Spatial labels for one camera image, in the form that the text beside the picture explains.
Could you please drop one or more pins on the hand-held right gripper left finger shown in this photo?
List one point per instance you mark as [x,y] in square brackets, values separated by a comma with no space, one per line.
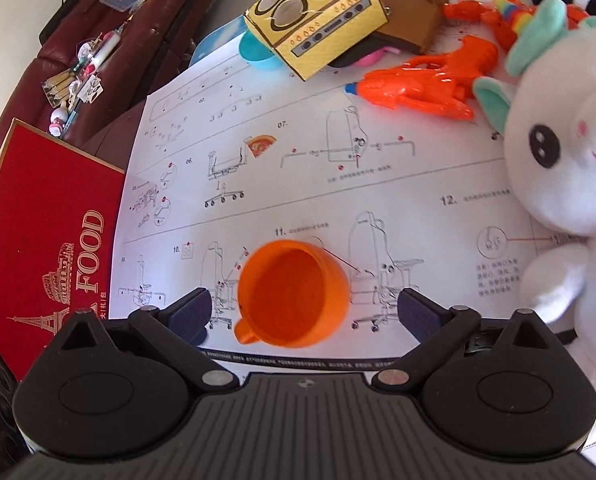
[193,312]

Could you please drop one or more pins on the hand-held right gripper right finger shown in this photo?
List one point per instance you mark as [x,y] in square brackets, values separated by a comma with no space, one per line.
[420,311]

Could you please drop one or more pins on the orange plastic cup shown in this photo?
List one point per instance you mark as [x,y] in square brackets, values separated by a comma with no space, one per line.
[288,295]

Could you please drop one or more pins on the red cardboard gift box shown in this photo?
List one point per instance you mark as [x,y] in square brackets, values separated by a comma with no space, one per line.
[48,220]

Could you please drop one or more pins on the white paper instruction sheet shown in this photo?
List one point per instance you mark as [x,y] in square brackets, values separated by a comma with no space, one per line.
[288,185]

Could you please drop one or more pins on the small pizza slice piece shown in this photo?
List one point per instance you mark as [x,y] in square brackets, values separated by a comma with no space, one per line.
[261,145]

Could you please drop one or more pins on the white unicorn plush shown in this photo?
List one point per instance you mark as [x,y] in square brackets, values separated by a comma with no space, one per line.
[563,160]

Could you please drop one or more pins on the orange toy water gun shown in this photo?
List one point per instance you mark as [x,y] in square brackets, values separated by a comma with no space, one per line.
[418,85]

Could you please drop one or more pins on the small white doll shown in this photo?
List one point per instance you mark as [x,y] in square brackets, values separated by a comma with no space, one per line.
[59,122]

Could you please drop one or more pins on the pink plastic plate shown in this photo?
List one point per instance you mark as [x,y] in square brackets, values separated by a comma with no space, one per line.
[378,57]

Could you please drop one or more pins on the teal plastic bowl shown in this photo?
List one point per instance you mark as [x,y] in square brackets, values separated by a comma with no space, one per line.
[258,55]

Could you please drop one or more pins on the brown leather sofa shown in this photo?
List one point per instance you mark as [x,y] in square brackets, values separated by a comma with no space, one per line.
[143,50]

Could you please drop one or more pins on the white pen toy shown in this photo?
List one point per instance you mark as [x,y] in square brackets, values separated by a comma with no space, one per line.
[103,52]

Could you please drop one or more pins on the brown cardboard piece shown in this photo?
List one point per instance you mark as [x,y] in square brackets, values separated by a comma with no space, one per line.
[413,15]

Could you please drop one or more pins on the yellow cardboard toy stove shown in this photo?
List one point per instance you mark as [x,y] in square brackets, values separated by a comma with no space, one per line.
[318,25]

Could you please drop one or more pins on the orange toy lobster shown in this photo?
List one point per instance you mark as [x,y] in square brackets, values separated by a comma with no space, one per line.
[478,12]

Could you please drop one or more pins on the black bag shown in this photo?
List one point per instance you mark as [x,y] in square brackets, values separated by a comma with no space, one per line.
[68,10]

